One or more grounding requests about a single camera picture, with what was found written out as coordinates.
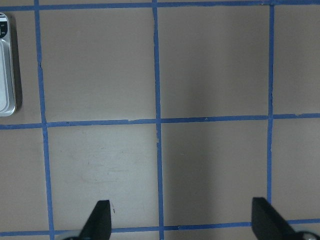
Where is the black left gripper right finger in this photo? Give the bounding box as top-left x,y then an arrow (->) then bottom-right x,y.
251,197 -> 298,240

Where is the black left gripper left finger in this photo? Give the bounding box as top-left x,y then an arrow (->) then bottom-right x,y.
79,200 -> 112,240

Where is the silver digital kitchen scale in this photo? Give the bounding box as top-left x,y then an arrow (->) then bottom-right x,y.
0,12 -> 17,117

